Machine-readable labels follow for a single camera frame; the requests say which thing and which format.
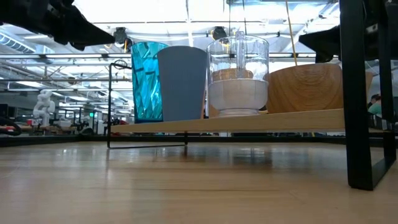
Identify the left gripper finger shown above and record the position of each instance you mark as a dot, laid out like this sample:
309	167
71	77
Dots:
90	31

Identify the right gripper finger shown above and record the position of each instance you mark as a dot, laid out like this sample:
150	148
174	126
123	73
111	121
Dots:
326	43

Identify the wooden bowl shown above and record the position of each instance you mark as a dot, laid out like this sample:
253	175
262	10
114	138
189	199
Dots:
308	90

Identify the teal faceted plastic tumbler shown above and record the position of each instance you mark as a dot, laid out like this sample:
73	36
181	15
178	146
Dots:
146	84

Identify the clear glass mug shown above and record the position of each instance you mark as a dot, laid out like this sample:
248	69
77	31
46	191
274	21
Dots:
237	96

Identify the blue plastic cup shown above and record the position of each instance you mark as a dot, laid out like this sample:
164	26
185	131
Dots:
182	84

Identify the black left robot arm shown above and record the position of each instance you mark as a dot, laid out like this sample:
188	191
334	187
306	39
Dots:
12	11

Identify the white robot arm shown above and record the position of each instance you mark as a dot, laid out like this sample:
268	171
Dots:
43	109

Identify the wooden shelf with black legs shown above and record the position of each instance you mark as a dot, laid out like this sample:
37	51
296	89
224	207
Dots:
248	123

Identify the person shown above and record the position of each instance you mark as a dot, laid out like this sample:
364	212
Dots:
377	109

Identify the black aluminium table frame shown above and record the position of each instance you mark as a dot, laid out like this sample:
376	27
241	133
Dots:
62	140

